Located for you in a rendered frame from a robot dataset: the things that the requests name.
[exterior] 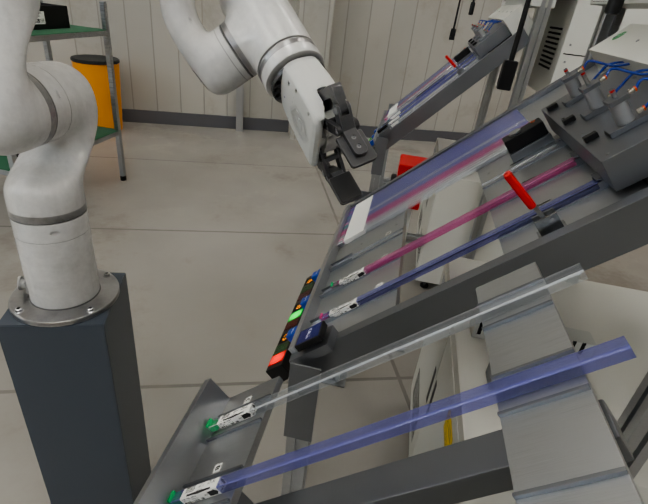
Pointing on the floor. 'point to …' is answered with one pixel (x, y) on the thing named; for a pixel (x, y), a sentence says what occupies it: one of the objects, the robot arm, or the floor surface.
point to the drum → (90, 66)
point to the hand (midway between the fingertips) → (354, 177)
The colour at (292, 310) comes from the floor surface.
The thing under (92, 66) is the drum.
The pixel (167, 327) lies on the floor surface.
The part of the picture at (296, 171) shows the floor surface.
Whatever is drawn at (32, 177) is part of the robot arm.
